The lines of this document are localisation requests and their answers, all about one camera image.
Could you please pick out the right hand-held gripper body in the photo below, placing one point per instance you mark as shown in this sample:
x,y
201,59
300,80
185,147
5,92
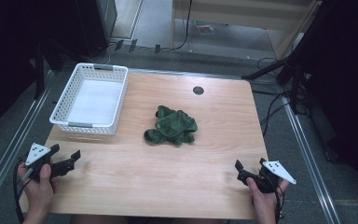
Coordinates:
x,y
268,175

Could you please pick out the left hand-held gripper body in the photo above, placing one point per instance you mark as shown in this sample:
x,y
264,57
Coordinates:
x,y
37,157

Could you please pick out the person's right hand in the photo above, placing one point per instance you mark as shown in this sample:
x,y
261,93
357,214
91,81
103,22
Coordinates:
x,y
264,202

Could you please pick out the person's left hand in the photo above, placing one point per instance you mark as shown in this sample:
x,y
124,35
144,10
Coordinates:
x,y
40,191

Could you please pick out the white perforated plastic basket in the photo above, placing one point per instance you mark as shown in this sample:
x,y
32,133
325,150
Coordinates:
x,y
91,98

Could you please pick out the crumpled dark green cloth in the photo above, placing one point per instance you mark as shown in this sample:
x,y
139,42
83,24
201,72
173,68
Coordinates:
x,y
172,126

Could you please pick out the dark round table grommet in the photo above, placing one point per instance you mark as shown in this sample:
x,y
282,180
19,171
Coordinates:
x,y
198,90

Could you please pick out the black metal stand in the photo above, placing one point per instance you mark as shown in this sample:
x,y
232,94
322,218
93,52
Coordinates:
x,y
279,63

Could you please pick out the black plug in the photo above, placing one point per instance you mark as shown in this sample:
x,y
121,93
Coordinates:
x,y
118,44
132,45
157,48

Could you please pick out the black cabinet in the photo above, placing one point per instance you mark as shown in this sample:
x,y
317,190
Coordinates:
x,y
87,25

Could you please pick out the red booklet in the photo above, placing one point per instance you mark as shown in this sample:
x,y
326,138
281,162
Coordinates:
x,y
204,29

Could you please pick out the light wooden shelf unit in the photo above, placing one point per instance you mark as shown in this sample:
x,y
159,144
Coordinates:
x,y
245,15

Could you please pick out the metal floor rail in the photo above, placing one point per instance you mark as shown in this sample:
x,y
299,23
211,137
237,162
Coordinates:
x,y
310,158
14,146

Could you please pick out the black upright stand post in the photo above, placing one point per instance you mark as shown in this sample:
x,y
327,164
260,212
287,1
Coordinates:
x,y
39,71

